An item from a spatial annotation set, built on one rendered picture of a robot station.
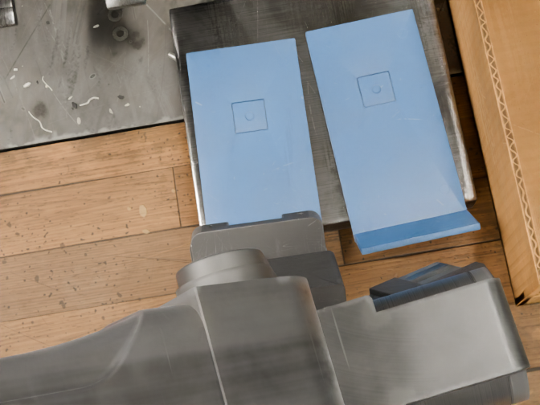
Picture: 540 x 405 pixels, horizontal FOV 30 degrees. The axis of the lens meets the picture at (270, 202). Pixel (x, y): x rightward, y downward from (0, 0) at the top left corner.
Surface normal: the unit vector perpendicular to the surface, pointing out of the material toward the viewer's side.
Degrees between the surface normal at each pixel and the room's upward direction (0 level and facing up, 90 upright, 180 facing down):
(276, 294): 42
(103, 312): 0
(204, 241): 30
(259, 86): 0
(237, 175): 0
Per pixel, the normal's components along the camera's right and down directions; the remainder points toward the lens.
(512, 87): -0.05, -0.25
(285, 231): 0.04, 0.25
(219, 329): 0.60, -0.37
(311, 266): -0.14, -0.96
